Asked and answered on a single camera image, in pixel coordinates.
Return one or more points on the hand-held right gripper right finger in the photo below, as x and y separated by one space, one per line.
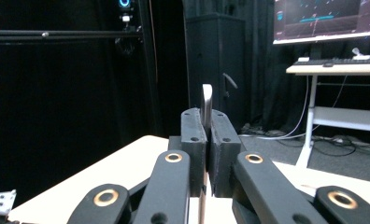
223 149

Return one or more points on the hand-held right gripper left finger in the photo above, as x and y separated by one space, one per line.
194 146

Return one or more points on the thin grey piece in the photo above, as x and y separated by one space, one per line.
206 102

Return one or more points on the black cabinet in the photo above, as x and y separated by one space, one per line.
216 68

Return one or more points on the small white box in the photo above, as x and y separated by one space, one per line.
303 59

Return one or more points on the black computer mouse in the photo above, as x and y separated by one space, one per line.
328 64

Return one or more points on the white desk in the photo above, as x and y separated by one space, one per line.
335 70

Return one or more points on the black keyboard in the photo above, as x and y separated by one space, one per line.
332 61

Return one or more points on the computer monitor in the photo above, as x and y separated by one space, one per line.
323 20

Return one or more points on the small white device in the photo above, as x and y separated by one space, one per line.
360 55

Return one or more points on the black horizontal metal bar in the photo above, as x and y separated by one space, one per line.
64 34

